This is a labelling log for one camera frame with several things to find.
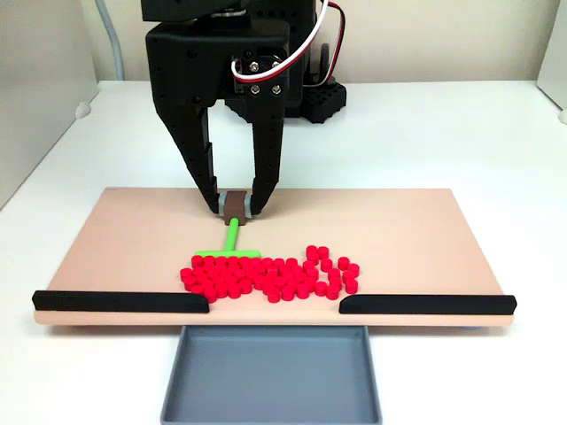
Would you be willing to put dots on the blue board foot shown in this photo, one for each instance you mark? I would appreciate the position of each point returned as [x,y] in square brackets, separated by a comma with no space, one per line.
[470,328]

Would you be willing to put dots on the black board edge rail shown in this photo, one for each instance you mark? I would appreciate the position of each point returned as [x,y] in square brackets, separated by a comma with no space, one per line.
[425,304]
[115,302]

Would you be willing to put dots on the small white table bump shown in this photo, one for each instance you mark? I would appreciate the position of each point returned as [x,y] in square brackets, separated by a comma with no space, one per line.
[83,110]

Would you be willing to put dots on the red cylindrical granule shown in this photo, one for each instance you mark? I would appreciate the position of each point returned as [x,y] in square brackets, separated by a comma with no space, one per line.
[221,262]
[323,252]
[334,274]
[312,251]
[326,265]
[235,291]
[351,286]
[344,262]
[291,262]
[233,262]
[310,268]
[198,261]
[246,288]
[210,295]
[198,290]
[303,290]
[288,291]
[353,269]
[209,262]
[187,272]
[274,295]
[320,289]
[332,290]

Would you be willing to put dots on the pink flat board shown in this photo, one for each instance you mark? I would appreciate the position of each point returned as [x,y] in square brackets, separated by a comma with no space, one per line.
[133,243]

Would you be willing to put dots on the grey shallow tray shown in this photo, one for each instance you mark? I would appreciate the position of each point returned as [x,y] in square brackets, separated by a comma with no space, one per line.
[270,380]

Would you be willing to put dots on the white bent conduit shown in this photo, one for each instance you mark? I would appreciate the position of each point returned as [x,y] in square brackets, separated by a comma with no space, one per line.
[116,44]

